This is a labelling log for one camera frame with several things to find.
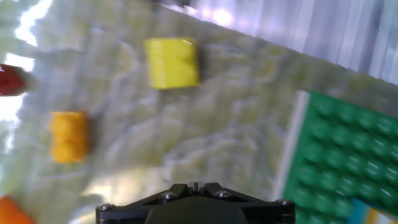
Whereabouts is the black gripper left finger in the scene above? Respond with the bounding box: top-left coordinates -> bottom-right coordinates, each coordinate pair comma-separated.
95,182 -> 198,224

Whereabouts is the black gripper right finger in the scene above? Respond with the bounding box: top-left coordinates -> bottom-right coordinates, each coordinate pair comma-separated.
198,182 -> 295,224

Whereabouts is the teal four-stud block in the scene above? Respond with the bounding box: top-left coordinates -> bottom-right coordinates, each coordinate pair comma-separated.
349,198 -> 371,224

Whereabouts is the yellow-orange two-stud block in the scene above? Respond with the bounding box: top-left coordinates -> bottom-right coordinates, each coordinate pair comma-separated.
49,111 -> 92,164

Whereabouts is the yellow-orange four-stud block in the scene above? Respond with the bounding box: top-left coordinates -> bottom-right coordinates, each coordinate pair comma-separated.
366,207 -> 381,224

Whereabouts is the green studded baseplate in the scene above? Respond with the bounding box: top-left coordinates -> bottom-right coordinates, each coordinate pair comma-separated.
273,90 -> 398,224

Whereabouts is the orange chunky block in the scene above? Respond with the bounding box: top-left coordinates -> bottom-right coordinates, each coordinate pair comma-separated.
0,195 -> 34,224

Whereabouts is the lime yellow square block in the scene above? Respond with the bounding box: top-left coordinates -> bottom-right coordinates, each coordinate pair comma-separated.
144,37 -> 200,90

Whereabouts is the dark red block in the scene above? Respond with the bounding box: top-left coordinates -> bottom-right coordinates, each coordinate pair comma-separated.
0,63 -> 28,96

